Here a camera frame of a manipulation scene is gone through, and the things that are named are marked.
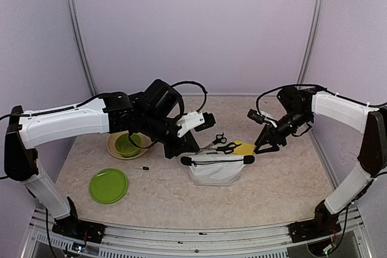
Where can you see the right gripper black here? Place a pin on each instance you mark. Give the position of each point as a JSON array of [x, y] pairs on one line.
[[273, 136]]

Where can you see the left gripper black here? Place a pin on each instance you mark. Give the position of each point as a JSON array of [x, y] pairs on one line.
[[184, 145]]

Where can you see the white drawstring pouch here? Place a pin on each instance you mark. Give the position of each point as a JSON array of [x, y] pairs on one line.
[[216, 170]]

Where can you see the black scissors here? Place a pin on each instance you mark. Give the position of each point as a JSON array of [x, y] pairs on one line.
[[219, 139], [226, 149]]

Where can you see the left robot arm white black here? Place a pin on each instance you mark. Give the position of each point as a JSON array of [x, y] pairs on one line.
[[158, 113]]

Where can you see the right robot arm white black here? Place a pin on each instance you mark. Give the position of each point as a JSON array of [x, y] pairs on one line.
[[296, 178]]

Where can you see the yellow sponge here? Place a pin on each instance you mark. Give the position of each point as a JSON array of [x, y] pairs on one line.
[[243, 148]]

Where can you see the beige plate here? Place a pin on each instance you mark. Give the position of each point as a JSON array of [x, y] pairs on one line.
[[145, 142]]

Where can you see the green bowl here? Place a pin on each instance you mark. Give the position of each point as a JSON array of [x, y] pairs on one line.
[[127, 146]]

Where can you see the green plate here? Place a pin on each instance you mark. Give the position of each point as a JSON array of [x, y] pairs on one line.
[[108, 186]]

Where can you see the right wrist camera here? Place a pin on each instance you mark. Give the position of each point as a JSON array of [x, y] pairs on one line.
[[261, 117]]

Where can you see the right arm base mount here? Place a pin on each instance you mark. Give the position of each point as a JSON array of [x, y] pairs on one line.
[[310, 229]]

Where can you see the right aluminium frame post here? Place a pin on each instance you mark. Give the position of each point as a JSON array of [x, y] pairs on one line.
[[312, 35]]

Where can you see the aluminium frame post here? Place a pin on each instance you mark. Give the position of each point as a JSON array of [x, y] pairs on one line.
[[312, 35], [86, 69]]

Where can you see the front aluminium rail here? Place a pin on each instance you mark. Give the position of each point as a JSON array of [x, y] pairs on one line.
[[275, 240]]

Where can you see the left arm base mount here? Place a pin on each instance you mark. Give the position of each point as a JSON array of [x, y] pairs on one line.
[[79, 229]]

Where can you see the left aluminium frame post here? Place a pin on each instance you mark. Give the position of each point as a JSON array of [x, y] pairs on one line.
[[86, 69]]

